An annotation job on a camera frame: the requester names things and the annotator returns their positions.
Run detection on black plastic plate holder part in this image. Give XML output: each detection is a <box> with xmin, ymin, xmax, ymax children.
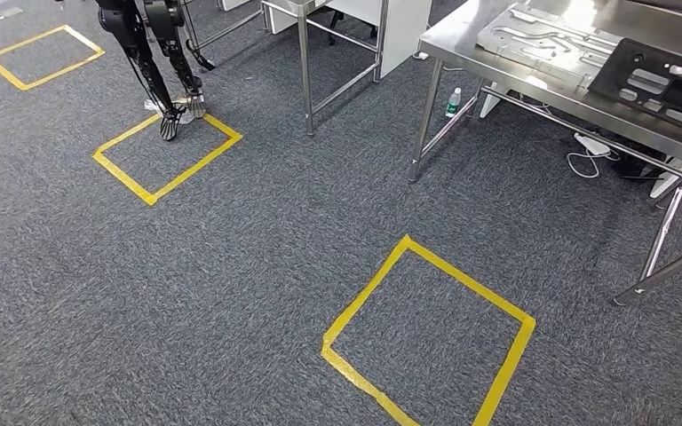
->
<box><xmin>588</xmin><ymin>37</ymin><xmax>682</xmax><ymax>142</ymax></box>

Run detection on steel workbench table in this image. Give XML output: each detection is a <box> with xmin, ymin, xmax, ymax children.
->
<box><xmin>407</xmin><ymin>0</ymin><xmax>682</xmax><ymax>307</ymax></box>

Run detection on yellow floor tape square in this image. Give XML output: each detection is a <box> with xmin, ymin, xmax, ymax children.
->
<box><xmin>0</xmin><ymin>24</ymin><xmax>107</xmax><ymax>91</ymax></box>
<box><xmin>321</xmin><ymin>234</ymin><xmax>537</xmax><ymax>426</ymax></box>
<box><xmin>91</xmin><ymin>111</ymin><xmax>244</xmax><ymax>208</ymax></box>

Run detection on clear plastic water bottle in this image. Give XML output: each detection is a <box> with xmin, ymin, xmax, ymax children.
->
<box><xmin>445</xmin><ymin>87</ymin><xmax>464</xmax><ymax>119</ymax></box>

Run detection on white crumpled paper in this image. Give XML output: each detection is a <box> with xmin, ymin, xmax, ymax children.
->
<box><xmin>143</xmin><ymin>95</ymin><xmax>196</xmax><ymax>126</ymax></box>

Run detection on black humanoid robot legs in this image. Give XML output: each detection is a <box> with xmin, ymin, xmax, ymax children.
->
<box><xmin>94</xmin><ymin>0</ymin><xmax>208</xmax><ymax>142</ymax></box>

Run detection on stamped metal plate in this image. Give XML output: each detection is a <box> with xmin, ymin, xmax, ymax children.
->
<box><xmin>476</xmin><ymin>3</ymin><xmax>624</xmax><ymax>91</ymax></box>

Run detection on white power strip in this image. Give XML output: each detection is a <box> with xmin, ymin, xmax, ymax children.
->
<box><xmin>573</xmin><ymin>131</ymin><xmax>613</xmax><ymax>158</ymax></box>

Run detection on black bag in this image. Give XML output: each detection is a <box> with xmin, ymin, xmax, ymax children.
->
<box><xmin>610</xmin><ymin>140</ymin><xmax>670</xmax><ymax>182</ymax></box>

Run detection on steel tube frame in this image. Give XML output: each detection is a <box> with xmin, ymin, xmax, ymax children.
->
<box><xmin>180</xmin><ymin>0</ymin><xmax>265</xmax><ymax>53</ymax></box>
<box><xmin>260</xmin><ymin>0</ymin><xmax>391</xmax><ymax>138</ymax></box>

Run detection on white power cable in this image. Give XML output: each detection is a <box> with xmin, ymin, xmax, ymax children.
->
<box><xmin>565</xmin><ymin>149</ymin><xmax>622</xmax><ymax>180</ymax></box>

